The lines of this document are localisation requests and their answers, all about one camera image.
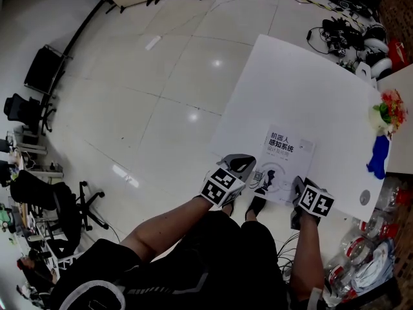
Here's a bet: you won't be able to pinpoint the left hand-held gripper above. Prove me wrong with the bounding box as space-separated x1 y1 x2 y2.
199 153 257 209

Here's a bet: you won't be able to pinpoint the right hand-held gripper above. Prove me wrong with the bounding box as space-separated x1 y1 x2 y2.
290 175 336 231

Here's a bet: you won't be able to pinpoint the white book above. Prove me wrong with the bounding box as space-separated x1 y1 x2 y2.
254 124 317 207

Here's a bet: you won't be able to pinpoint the person's right forearm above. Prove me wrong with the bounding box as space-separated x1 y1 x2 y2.
288 217 325 303

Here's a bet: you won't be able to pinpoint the person's left forearm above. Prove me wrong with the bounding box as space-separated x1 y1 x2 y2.
119 194 214 264

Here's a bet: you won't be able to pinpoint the person's right black shoe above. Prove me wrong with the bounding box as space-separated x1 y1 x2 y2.
245 195 268 222

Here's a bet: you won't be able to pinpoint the pile of clear plastic bottles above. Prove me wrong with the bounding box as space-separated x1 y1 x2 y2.
324 176 413 303

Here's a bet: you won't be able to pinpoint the person's black clothing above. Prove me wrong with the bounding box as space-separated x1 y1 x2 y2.
48 209 292 310

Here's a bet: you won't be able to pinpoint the blue cloth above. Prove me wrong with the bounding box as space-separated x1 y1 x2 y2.
366 134 392 180

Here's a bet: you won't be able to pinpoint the white plastic bag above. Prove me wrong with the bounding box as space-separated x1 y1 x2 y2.
352 240 395 291

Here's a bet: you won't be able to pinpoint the artificial flower bouquet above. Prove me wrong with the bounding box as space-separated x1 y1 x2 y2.
368 88 409 139

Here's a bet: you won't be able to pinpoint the white power strip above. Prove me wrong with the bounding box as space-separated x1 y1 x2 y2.
145 35 162 52

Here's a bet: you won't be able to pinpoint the white rounded robot shells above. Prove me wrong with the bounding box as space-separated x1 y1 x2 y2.
356 23 394 81

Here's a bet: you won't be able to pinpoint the pile of black electronics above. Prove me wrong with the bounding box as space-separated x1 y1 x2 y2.
305 17 367 58

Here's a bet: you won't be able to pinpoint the red bag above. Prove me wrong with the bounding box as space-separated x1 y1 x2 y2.
387 38 410 71

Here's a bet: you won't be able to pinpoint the black office chair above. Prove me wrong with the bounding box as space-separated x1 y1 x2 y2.
9 169 110 258
3 93 56 136

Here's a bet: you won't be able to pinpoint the cluttered white desk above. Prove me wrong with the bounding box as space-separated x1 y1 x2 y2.
0 129 67 273

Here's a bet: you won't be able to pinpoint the black metal-framed bench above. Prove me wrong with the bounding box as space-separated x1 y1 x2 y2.
23 45 74 97

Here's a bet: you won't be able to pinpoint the black cables bundle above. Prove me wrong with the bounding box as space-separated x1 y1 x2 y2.
276 232 301 282

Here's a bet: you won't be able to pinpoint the yellow black striped cable cover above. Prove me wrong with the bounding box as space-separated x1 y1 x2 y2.
279 0 367 29

